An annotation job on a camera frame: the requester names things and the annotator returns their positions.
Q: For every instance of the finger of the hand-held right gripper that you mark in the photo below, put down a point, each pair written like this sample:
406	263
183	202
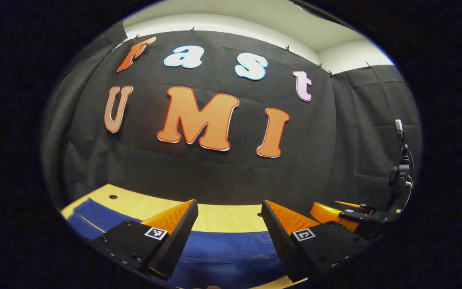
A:
327	212
355	212

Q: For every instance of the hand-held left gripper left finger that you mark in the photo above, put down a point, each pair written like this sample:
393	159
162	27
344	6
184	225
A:
179	241

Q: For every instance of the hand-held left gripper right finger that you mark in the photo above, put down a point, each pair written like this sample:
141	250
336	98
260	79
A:
279	241

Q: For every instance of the blue jeans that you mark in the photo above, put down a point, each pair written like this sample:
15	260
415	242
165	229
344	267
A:
223	257

